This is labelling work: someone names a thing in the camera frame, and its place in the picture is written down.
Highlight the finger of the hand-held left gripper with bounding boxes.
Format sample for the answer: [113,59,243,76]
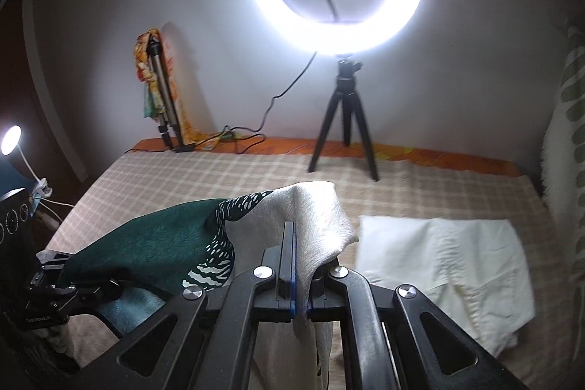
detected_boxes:
[37,250,78,271]
[28,272,124,313]

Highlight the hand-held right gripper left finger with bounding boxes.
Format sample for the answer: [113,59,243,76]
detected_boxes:
[75,221,298,390]

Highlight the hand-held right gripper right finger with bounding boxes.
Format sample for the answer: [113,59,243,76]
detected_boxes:
[302,264,531,390]

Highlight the cream and green patterned garment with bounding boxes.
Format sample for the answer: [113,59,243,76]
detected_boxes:
[61,181,359,390]

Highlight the small white clip lamp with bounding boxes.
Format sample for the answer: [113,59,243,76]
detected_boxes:
[0,125,53,201]

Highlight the white shorts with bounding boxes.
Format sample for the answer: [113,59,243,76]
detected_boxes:
[356,214,536,352]

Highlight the beige checked blanket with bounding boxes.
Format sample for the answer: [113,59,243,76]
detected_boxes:
[43,150,585,390]

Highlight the orange floral bedsheet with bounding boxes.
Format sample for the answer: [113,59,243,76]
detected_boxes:
[125,136,526,177]

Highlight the small black tripod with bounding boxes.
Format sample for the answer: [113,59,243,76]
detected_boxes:
[307,56,380,182]

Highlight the folded metal tripod stand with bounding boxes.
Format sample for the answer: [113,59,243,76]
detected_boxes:
[147,36,193,153]

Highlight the colourful floral cloth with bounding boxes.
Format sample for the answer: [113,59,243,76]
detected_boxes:
[133,29,220,151]

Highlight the white leaf print curtain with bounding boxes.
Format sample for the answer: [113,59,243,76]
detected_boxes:
[539,22,585,272]

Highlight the black power cable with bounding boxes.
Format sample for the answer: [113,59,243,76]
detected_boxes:
[125,51,318,155]

